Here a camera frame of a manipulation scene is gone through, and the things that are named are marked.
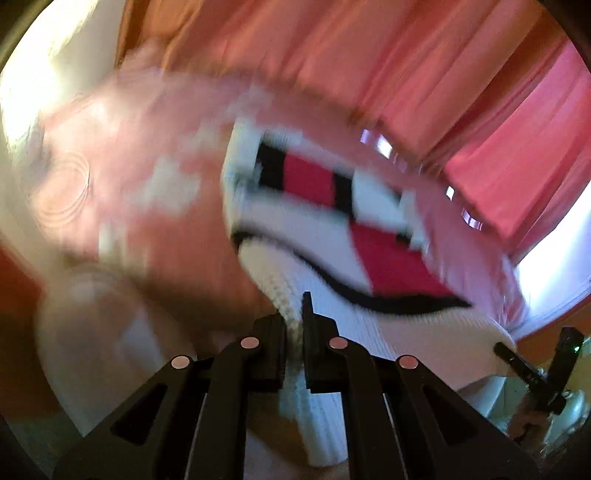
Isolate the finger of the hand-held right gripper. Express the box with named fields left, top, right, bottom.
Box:
left=493, top=342, right=568, bottom=415

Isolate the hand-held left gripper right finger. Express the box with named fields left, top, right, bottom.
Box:
left=301, top=292, right=540, bottom=480

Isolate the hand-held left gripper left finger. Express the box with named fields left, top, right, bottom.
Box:
left=52, top=313, right=288, bottom=480

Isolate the white knit sweater red black pattern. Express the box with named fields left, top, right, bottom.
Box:
left=222, top=117, right=518, bottom=467

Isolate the bright window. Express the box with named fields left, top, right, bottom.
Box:
left=512, top=182, right=591, bottom=326

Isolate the pink white patterned blanket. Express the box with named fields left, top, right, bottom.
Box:
left=0, top=69, right=529, bottom=480

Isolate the red curtain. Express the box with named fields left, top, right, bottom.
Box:
left=115, top=0, right=591, bottom=252

